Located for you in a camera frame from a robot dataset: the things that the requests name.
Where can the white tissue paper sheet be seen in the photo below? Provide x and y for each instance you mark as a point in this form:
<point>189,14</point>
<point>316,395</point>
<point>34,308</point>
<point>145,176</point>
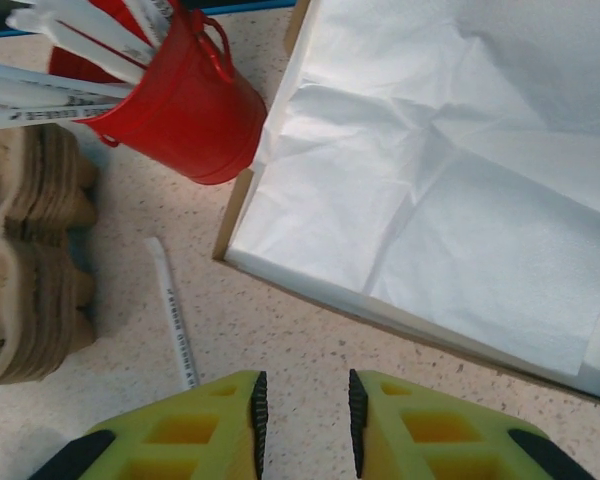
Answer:
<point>430,175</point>

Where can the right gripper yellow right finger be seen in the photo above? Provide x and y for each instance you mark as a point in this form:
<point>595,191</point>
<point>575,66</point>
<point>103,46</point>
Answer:
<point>430,435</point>

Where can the stack of pulp cup carriers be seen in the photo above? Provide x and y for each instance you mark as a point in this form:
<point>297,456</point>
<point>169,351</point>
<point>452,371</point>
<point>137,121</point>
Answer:
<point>35,275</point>

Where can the white paper straw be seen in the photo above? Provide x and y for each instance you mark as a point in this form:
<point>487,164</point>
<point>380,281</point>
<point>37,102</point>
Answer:
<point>40,80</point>
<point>110,30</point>
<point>152,20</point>
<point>177,320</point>
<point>30,114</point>
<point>80,40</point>

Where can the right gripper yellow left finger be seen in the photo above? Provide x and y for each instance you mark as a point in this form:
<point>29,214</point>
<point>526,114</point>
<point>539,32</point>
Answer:
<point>180,435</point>

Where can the red metal bucket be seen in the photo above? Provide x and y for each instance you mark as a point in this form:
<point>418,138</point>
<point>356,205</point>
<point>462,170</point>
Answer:
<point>195,125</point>

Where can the white napkins stack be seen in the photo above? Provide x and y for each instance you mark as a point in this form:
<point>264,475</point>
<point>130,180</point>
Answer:
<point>230,225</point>

